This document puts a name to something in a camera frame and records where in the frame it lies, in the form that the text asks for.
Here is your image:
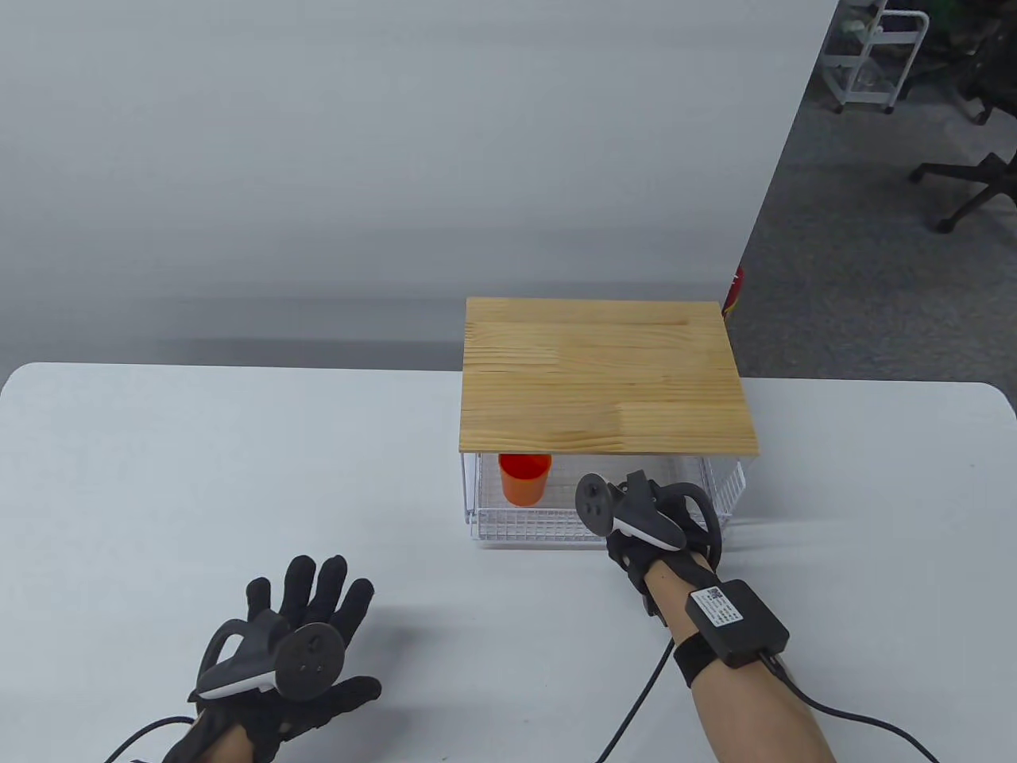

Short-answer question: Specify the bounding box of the person's left hand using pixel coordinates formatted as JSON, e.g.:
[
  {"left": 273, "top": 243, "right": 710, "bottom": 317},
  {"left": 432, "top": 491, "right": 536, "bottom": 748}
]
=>
[{"left": 184, "top": 554, "right": 383, "bottom": 745}]

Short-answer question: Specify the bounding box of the black wrist strap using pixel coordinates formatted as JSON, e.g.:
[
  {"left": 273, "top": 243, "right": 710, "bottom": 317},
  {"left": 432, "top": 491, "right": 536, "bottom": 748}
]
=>
[{"left": 674, "top": 636, "right": 730, "bottom": 689}]

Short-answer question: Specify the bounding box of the white mesh sliding drawer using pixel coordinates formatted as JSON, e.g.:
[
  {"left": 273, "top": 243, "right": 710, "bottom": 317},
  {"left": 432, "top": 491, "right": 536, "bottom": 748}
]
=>
[{"left": 469, "top": 455, "right": 748, "bottom": 549}]

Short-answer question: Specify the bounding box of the black wrist sensor box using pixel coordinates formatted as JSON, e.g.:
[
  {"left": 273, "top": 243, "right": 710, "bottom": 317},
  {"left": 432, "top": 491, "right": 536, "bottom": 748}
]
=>
[{"left": 686, "top": 579, "right": 790, "bottom": 667}]

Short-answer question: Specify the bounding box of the person's left forearm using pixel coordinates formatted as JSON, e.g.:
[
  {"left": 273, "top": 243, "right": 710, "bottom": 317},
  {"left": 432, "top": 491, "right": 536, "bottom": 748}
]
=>
[{"left": 163, "top": 719, "right": 255, "bottom": 763}]

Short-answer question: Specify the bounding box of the black glove cable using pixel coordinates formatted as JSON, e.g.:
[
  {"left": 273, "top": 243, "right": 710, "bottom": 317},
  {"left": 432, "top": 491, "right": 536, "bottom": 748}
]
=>
[
  {"left": 103, "top": 715, "right": 195, "bottom": 763},
  {"left": 596, "top": 634, "right": 672, "bottom": 763}
]

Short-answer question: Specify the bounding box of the black hand controller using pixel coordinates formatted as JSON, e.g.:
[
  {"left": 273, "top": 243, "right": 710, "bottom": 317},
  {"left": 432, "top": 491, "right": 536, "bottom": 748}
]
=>
[
  {"left": 575, "top": 471, "right": 721, "bottom": 570},
  {"left": 196, "top": 616, "right": 348, "bottom": 702}
]

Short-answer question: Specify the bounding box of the orange plastic cup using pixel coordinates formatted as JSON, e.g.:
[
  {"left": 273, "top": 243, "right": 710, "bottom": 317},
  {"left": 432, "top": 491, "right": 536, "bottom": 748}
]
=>
[{"left": 498, "top": 453, "right": 552, "bottom": 507}]

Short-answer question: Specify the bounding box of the black right glove cable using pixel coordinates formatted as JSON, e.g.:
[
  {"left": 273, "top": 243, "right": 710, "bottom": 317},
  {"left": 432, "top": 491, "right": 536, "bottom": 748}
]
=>
[{"left": 596, "top": 634, "right": 672, "bottom": 763}]

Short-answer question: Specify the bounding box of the black left hand controller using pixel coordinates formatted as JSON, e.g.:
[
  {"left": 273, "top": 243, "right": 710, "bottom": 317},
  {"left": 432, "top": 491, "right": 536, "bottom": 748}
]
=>
[{"left": 196, "top": 616, "right": 348, "bottom": 702}]

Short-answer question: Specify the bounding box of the person's right forearm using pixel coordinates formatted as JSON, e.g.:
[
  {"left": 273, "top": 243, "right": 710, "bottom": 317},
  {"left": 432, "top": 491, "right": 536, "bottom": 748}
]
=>
[{"left": 648, "top": 568, "right": 835, "bottom": 763}]

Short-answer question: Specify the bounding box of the wooden top board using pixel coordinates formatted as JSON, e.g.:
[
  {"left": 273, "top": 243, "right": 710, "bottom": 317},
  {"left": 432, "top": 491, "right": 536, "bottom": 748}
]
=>
[{"left": 458, "top": 297, "right": 760, "bottom": 527}]

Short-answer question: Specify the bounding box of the black left glove cable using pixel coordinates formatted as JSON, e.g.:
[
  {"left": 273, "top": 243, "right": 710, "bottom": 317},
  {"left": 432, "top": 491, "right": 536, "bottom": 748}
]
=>
[{"left": 103, "top": 715, "right": 195, "bottom": 763}]

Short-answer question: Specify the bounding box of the black office chair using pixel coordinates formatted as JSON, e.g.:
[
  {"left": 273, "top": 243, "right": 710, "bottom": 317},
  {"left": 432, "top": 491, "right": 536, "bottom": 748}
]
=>
[
  {"left": 908, "top": 151, "right": 1017, "bottom": 234},
  {"left": 949, "top": 0, "right": 1017, "bottom": 126}
]

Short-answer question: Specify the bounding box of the white rolling cart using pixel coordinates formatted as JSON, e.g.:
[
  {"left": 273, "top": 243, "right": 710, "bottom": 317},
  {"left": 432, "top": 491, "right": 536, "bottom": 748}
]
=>
[{"left": 818, "top": 0, "right": 930, "bottom": 116}]

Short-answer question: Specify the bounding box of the black right hand controller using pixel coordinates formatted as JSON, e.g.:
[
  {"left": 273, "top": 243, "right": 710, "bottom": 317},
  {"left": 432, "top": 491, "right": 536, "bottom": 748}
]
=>
[{"left": 575, "top": 471, "right": 721, "bottom": 570}]

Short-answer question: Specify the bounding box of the black sensor box cable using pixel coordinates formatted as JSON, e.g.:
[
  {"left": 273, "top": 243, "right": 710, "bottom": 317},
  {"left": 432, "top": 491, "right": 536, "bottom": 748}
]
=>
[{"left": 759, "top": 650, "right": 940, "bottom": 763}]

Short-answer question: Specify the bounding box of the person's right hand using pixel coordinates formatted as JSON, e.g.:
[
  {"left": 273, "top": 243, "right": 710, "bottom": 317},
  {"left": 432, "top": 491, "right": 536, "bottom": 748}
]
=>
[{"left": 606, "top": 509, "right": 720, "bottom": 630}]

